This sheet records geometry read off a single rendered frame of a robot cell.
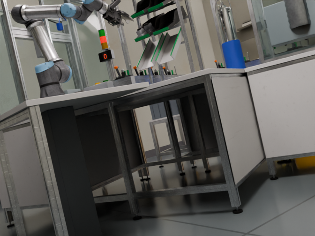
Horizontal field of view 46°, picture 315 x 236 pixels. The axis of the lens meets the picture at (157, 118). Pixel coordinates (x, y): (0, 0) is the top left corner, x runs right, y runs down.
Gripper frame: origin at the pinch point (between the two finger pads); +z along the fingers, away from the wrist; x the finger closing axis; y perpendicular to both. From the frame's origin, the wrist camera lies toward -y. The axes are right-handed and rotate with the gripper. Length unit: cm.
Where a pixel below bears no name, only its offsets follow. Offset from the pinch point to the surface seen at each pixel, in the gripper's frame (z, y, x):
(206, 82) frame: 23, 45, 48
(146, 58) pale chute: 25.0, 14.8, -4.8
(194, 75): 19, 41, 43
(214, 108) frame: 31, 60, 50
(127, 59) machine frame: 98, -45, -106
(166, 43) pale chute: 29.4, 5.2, 9.4
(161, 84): 16, 44, 20
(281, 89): 98, 25, 62
